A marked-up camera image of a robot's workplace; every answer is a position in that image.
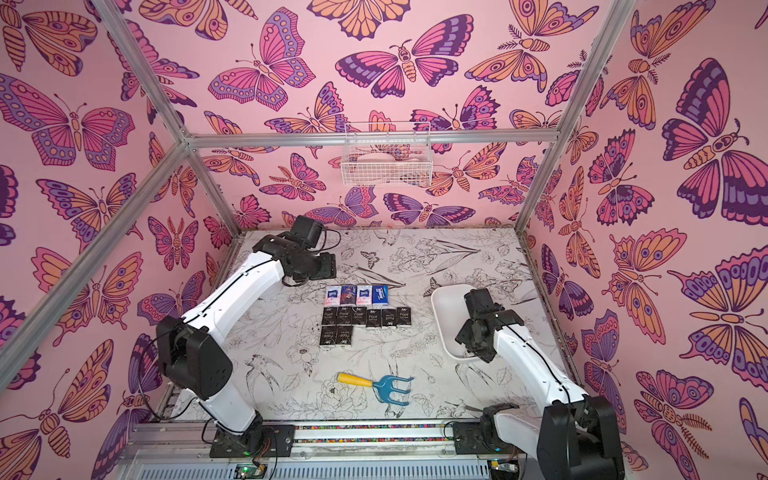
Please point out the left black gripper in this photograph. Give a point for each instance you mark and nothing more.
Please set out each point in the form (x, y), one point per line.
(329, 271)

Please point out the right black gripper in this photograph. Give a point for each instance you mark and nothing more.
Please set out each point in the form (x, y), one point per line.
(474, 339)

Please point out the pink white tissue pack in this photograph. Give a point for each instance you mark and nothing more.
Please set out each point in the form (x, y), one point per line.
(364, 295)
(333, 296)

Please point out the blue red illustrated tissue pack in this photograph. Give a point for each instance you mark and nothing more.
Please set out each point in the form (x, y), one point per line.
(348, 294)

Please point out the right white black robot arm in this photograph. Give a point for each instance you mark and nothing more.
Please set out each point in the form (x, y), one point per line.
(574, 435)

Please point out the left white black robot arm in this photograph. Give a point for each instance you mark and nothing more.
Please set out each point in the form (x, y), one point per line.
(190, 348)

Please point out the blue yellow toy rake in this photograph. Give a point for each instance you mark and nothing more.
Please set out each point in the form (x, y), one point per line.
(388, 389)

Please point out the green circuit board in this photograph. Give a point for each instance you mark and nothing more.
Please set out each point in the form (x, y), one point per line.
(250, 472)

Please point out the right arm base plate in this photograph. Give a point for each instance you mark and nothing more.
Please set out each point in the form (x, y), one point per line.
(477, 438)

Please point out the white wire wall basket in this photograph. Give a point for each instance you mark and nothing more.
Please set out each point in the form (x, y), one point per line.
(390, 153)

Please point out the aluminium mounting rail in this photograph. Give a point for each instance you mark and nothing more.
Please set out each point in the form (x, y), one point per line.
(191, 441)

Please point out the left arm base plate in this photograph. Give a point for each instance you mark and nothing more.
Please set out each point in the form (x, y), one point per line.
(263, 441)

